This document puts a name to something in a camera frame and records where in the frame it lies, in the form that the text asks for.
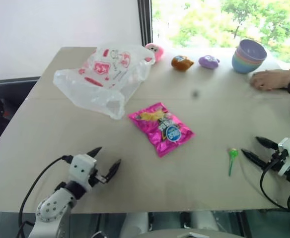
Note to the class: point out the green lollipop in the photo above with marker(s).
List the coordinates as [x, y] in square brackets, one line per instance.
[233, 153]

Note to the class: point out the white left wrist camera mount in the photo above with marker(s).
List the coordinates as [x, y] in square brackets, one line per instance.
[81, 168]

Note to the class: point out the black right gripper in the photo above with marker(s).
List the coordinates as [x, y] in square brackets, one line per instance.
[275, 161]

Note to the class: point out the purple plush toy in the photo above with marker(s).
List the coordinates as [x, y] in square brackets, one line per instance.
[208, 62]

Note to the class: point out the pink snack packet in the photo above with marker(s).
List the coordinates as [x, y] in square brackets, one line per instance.
[161, 129]

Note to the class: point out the brown plush toy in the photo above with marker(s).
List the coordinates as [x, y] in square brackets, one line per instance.
[181, 63]

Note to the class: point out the dark window frame post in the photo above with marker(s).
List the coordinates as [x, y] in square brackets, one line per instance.
[145, 22]

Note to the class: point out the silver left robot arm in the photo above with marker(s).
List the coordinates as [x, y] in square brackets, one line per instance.
[53, 208]

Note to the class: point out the purple plastic bowl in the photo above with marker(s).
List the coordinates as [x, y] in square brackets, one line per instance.
[251, 50]

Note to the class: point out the green plastic bowl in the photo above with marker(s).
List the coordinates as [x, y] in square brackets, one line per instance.
[236, 59]

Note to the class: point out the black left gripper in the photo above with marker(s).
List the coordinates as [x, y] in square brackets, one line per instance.
[95, 179]

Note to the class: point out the pink plastic bowl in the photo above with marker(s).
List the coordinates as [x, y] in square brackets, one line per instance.
[237, 55]

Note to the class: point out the white red-printed plastic bag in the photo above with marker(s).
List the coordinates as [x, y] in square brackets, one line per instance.
[102, 74]

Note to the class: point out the blue plastic bowl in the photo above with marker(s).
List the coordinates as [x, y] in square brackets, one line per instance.
[241, 67]

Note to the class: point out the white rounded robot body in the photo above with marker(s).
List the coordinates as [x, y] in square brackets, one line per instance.
[179, 231]

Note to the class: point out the person's bare hand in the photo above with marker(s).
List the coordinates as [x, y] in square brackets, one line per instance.
[269, 79]

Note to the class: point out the pink plush toy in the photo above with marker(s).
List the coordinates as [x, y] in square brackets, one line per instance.
[157, 52]

